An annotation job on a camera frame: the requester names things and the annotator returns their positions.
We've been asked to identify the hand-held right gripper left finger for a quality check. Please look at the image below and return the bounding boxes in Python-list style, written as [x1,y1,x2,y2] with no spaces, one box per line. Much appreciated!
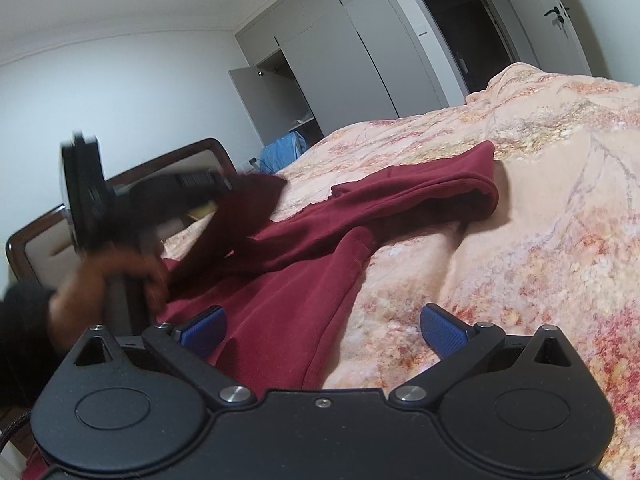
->
[74,305,257,409]

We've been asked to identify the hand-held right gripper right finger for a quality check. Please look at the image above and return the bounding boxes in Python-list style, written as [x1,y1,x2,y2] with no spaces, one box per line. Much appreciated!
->
[390,303,577,409]

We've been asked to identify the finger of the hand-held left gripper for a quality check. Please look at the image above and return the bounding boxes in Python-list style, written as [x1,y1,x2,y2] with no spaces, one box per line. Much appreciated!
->
[142,169,238,228]

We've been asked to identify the dark red pants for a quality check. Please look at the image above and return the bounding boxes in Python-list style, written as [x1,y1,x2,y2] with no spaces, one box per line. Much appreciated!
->
[22,141,501,480]

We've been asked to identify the person's left hand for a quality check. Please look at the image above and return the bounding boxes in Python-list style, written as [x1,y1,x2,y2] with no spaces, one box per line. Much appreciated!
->
[49,247,171,352]

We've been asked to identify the brown wooden headboard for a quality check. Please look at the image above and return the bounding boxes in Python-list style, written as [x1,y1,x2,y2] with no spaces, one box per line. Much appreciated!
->
[5,137,238,292]

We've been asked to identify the blue cloth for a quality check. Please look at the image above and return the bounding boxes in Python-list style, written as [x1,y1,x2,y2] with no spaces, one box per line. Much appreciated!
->
[260,130,309,175]

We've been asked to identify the floral peach blanket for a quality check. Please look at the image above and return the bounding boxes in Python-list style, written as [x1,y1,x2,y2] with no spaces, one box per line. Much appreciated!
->
[160,62,640,480]

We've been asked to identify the grey wardrobe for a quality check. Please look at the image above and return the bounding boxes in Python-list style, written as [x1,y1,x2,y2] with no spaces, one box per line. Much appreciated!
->
[227,0,451,162]

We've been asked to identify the white door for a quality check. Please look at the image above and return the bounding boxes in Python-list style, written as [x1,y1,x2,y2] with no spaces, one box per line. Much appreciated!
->
[482,0,593,78]

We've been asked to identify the black cable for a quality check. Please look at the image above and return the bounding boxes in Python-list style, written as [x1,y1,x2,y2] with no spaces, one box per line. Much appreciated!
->
[0,402,33,458]

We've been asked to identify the black door handle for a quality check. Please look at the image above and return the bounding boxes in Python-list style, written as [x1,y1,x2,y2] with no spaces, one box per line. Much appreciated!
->
[544,4,571,27]

